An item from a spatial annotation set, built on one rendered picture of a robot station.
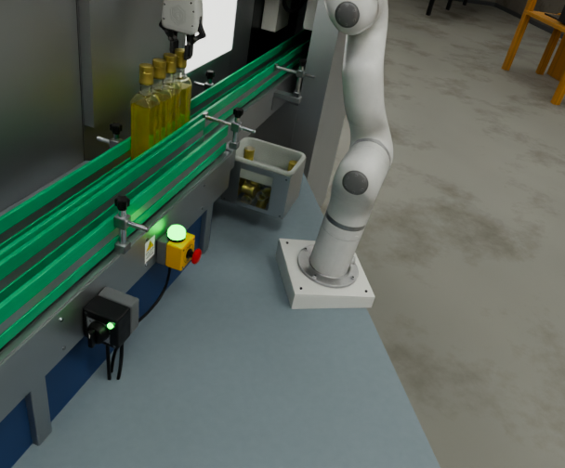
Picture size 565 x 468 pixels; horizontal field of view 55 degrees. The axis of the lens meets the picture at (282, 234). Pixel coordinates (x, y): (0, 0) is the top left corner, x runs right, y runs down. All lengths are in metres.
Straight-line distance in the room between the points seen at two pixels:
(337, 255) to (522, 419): 1.39
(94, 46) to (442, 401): 1.94
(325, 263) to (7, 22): 0.97
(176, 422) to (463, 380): 1.68
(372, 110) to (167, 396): 0.83
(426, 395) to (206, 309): 1.30
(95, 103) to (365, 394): 0.99
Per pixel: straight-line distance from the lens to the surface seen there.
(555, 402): 2.83
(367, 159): 1.35
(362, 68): 1.33
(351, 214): 1.46
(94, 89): 1.46
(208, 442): 1.24
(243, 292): 1.58
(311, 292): 1.54
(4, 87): 1.27
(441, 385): 2.59
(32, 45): 1.31
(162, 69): 1.44
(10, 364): 1.02
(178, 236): 1.31
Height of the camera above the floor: 1.77
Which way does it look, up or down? 34 degrees down
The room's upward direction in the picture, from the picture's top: 11 degrees clockwise
